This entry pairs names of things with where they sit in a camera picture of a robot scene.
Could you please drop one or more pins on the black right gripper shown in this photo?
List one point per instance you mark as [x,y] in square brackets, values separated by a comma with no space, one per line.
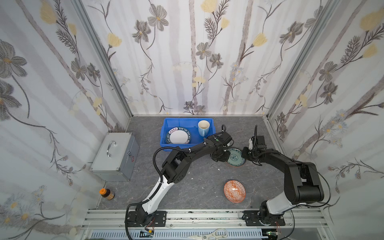
[247,153]

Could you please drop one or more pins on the blue floral green plate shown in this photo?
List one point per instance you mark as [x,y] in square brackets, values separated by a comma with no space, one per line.
[235,159]

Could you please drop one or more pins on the white scissors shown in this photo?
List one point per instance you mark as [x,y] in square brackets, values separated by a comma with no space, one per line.
[218,234]

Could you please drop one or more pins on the light blue ceramic mug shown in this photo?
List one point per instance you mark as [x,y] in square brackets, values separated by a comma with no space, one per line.
[203,128]

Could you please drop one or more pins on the aluminium frame rail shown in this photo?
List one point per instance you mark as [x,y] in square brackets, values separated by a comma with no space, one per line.
[277,143]

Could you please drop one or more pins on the orange patterned bowl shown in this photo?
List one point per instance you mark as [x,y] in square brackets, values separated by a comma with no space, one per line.
[234,191]

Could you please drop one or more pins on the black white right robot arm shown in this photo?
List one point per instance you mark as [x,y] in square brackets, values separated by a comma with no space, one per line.
[302,183]

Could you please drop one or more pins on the grey metal box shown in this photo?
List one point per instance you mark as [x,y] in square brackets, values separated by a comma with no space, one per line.
[116,157]

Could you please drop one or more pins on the front aluminium mounting rail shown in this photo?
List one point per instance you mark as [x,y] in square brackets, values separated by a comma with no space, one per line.
[299,224]

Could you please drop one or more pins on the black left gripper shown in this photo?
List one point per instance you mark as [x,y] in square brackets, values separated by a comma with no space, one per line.
[218,154]

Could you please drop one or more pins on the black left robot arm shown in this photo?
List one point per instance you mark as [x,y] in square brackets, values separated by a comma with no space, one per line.
[174,169]

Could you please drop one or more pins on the blue plastic bin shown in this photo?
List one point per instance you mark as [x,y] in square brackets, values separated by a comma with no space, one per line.
[189,123]

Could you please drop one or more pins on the orange cap brown bottle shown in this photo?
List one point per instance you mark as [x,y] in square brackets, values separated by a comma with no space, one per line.
[107,194]

